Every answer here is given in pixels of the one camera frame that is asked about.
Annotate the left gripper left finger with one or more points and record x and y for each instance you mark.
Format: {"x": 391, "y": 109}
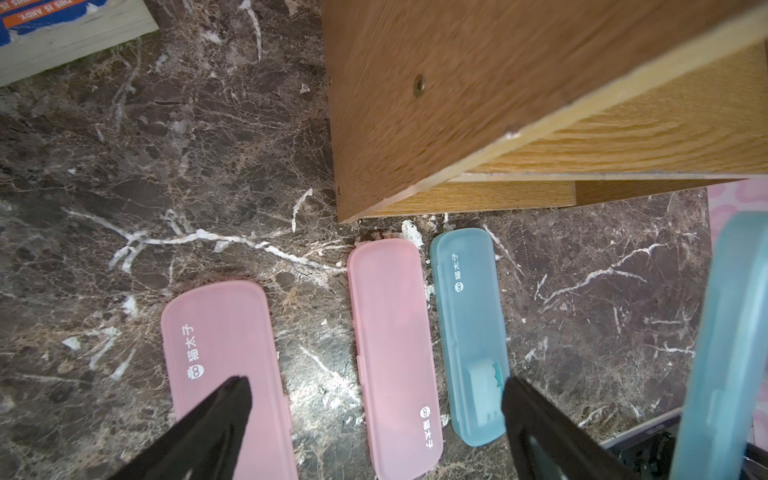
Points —
{"x": 204, "y": 444}

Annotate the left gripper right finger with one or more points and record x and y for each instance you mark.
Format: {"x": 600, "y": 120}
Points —
{"x": 546, "y": 444}

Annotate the teal pencil case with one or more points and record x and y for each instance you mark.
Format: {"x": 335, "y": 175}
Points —
{"x": 473, "y": 335}
{"x": 730, "y": 355}

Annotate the pink pencil case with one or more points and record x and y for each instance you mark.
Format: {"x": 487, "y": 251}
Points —
{"x": 395, "y": 362}
{"x": 221, "y": 330}

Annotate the wooden three-tier shelf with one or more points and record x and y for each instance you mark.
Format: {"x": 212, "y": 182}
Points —
{"x": 461, "y": 106}

